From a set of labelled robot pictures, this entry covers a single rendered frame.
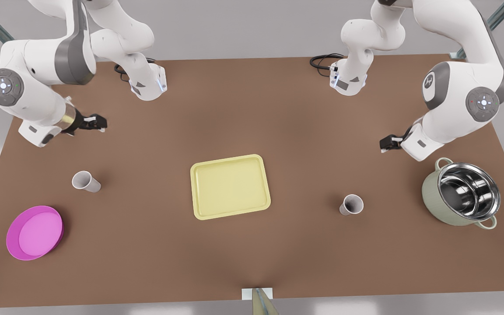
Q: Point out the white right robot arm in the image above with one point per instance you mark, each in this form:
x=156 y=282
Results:
x=37 y=65

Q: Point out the white IKEA cup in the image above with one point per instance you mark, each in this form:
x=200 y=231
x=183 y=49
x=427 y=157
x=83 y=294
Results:
x=86 y=181
x=351 y=204

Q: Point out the yellow rectangular tray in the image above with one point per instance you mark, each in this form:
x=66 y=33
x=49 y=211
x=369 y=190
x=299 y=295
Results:
x=230 y=186

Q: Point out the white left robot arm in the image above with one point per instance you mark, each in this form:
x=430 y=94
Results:
x=462 y=87

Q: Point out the magenta round plate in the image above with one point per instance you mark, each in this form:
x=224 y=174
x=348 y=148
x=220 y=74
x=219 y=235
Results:
x=34 y=232

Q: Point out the green pot with steel interior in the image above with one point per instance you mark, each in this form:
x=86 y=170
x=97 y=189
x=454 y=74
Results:
x=461 y=192

